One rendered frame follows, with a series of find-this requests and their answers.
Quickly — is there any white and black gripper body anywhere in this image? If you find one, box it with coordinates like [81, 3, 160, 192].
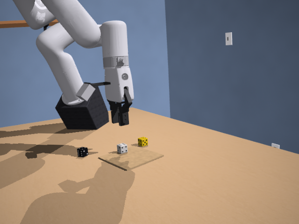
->
[104, 66, 134, 103]

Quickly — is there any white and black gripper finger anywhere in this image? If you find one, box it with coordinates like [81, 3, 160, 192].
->
[107, 100, 119, 124]
[118, 86, 132, 126]

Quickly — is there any yellow die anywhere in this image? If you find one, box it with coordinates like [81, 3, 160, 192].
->
[138, 137, 148, 147]

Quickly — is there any tan flat mat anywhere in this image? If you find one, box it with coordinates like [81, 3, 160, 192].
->
[99, 146, 164, 171]

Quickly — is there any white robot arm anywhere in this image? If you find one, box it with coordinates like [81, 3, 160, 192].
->
[13, 0, 129, 105]

